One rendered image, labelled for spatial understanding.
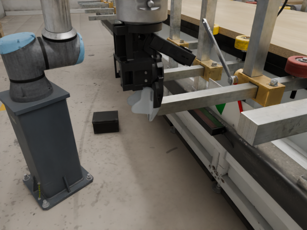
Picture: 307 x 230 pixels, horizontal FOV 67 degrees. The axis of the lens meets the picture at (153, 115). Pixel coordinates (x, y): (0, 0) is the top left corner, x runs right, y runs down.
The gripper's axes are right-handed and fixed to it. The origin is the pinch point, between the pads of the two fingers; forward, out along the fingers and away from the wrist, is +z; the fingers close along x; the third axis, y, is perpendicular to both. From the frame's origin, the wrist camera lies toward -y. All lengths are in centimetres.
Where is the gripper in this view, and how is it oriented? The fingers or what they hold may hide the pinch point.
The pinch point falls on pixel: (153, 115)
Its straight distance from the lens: 52.7
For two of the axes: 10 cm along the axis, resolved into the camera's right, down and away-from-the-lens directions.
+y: -9.4, 1.8, -2.9
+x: 3.4, 4.9, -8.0
